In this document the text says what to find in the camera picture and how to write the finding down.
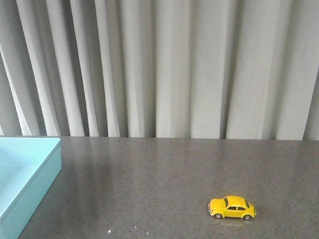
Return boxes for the yellow toy beetle car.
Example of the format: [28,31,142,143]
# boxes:
[207,195,257,220]

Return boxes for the light blue storage box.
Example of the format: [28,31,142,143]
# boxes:
[0,137,62,239]

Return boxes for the grey pleated curtain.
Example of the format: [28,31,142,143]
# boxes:
[0,0,319,140]

